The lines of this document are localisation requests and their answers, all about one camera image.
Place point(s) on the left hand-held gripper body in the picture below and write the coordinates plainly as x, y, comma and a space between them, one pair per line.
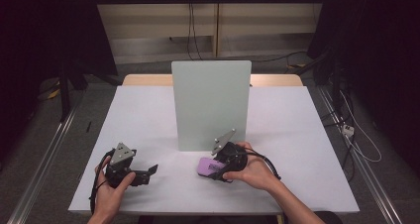
120, 164

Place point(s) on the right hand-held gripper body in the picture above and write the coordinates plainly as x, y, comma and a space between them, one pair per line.
232, 156

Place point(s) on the purple whiteboard eraser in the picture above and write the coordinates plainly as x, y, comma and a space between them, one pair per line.
208, 167

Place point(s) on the pale green glass whiteboard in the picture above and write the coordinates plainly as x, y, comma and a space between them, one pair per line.
211, 101

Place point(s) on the person's right hand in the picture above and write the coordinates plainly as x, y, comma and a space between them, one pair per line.
256, 174

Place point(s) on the person's left hand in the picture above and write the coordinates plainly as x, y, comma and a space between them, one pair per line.
110, 197

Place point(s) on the black pen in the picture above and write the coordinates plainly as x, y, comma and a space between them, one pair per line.
88, 126

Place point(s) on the black metal stand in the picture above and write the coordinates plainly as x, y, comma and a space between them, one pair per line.
65, 91

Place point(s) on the white power strip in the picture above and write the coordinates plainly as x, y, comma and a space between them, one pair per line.
348, 130

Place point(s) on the black curtain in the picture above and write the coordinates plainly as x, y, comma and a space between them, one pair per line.
49, 29
373, 52

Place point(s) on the aluminium floor rail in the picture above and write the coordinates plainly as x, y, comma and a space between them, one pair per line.
43, 158
360, 158

